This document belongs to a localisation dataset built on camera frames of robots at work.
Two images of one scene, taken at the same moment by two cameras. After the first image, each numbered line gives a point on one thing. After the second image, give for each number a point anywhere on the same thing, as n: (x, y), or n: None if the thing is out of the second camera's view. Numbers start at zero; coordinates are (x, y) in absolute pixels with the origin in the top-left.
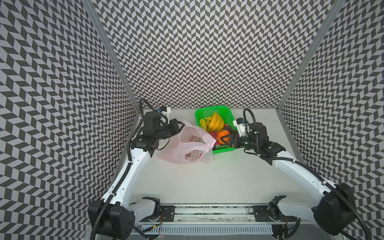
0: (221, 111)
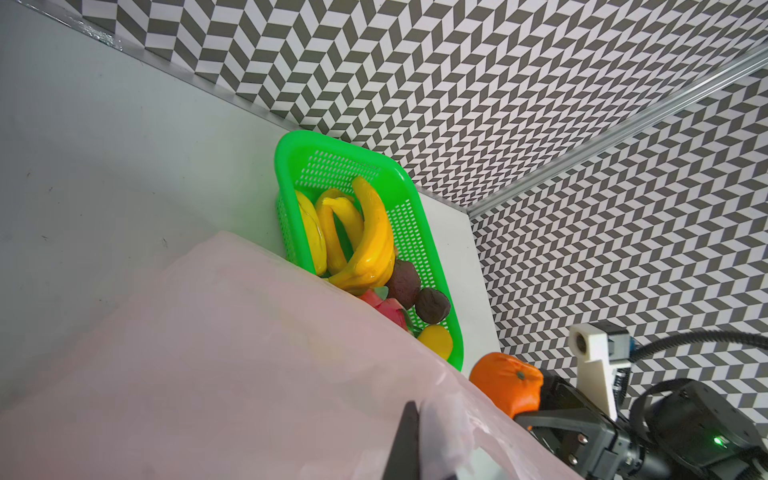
0: (312, 162)
